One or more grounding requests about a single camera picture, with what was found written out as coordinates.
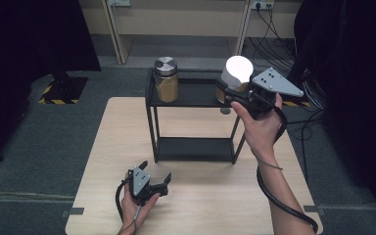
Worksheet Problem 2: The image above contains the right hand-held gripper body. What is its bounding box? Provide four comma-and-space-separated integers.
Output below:
238, 67, 305, 119

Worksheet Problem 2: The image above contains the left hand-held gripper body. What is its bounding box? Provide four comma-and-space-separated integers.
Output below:
128, 166, 161, 207

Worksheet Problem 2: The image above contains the jar with white lid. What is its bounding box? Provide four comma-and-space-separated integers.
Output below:
215, 55, 255, 105

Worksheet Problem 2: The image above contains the black two-tier metal rack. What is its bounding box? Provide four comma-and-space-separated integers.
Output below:
145, 67, 261, 165

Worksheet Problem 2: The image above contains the glass jar with metal lid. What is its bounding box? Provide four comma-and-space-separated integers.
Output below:
153, 56, 180, 104

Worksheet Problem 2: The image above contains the person's left hand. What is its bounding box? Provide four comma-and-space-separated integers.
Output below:
120, 190, 161, 231

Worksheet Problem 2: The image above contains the person's right hand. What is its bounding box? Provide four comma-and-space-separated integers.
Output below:
230, 93, 283, 161

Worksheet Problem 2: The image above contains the black stand base striped tape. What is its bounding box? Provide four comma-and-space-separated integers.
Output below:
263, 77, 311, 108
38, 70, 89, 106

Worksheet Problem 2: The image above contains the dark floor tape patch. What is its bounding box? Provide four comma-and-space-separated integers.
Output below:
60, 207, 85, 219

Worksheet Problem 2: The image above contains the black curtain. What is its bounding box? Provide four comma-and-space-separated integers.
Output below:
0, 0, 102, 169
287, 0, 376, 228

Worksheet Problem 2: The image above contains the thick black gripper cable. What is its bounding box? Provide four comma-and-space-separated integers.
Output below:
115, 173, 135, 223
256, 97, 319, 235

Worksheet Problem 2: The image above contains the black floor cables bundle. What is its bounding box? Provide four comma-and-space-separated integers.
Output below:
248, 5, 299, 73

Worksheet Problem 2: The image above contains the thin grey cable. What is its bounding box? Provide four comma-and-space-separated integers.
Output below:
257, 159, 284, 171
120, 205, 143, 235

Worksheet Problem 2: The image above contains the white cable bundle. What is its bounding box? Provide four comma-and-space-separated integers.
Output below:
302, 68, 328, 111

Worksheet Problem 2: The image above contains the black cable on carpet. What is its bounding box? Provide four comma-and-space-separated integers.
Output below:
283, 109, 328, 184

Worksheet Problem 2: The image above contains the white wall socket with plugs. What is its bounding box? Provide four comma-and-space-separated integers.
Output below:
250, 0, 276, 11

